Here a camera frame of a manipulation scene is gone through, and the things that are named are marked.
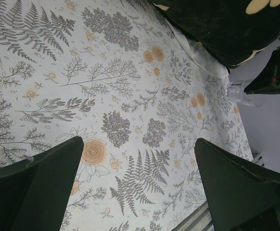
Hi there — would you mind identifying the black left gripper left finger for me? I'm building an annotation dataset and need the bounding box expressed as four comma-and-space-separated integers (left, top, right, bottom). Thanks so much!
0, 136, 84, 231

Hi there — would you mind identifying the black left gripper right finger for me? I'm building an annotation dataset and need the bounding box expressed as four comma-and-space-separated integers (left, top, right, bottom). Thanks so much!
194, 138, 280, 231

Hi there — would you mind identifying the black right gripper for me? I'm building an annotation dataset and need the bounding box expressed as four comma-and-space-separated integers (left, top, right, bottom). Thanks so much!
244, 46, 280, 94

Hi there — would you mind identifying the clear faceted drinking glass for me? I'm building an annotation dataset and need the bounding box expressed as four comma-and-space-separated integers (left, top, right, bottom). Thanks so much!
225, 80, 265, 107

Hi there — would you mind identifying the black floral plush pillow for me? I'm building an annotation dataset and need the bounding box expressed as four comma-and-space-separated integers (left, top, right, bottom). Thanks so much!
152, 0, 280, 69

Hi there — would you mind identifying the floral patterned table mat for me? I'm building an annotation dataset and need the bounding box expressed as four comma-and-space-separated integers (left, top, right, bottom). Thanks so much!
0, 0, 252, 231

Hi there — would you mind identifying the aluminium front rail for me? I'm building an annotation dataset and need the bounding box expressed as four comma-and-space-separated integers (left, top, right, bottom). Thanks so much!
173, 202, 215, 231

